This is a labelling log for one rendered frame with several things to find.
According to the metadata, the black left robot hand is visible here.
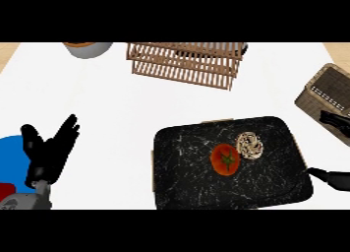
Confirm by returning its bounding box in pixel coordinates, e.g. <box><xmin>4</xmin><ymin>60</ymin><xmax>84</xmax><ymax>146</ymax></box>
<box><xmin>19</xmin><ymin>113</ymin><xmax>81</xmax><ymax>190</ymax></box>

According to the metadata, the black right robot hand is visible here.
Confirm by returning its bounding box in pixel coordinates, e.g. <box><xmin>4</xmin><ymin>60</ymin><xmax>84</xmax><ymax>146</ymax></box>
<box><xmin>306</xmin><ymin>110</ymin><xmax>350</xmax><ymax>193</ymax></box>

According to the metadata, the black marble tray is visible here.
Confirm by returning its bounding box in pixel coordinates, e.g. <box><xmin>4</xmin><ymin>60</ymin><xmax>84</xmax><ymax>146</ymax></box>
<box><xmin>149</xmin><ymin>115</ymin><xmax>314</xmax><ymax>211</ymax></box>

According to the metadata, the red tomato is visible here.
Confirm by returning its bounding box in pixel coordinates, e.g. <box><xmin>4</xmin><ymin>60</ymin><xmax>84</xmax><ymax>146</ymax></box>
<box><xmin>210</xmin><ymin>143</ymin><xmax>242</xmax><ymax>177</ymax></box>

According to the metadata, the wooden tiered shelf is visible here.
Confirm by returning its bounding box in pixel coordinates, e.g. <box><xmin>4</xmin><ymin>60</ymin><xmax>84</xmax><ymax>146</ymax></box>
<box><xmin>126</xmin><ymin>42</ymin><xmax>250</xmax><ymax>92</ymax></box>

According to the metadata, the blue round plate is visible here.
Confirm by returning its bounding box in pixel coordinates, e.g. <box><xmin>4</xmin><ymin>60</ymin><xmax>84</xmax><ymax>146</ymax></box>
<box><xmin>0</xmin><ymin>134</ymin><xmax>38</xmax><ymax>195</ymax></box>

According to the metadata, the wicker basket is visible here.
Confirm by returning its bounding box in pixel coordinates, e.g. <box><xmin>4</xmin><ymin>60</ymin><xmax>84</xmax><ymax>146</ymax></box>
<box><xmin>294</xmin><ymin>62</ymin><xmax>350</xmax><ymax>148</ymax></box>

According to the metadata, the red block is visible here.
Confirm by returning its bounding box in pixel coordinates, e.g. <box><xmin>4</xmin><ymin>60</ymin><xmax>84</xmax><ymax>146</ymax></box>
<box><xmin>0</xmin><ymin>182</ymin><xmax>18</xmax><ymax>209</ymax></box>

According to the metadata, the grey plant pot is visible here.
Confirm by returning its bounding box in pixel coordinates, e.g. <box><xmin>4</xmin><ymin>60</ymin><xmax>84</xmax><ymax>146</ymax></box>
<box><xmin>61</xmin><ymin>42</ymin><xmax>115</xmax><ymax>60</ymax></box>

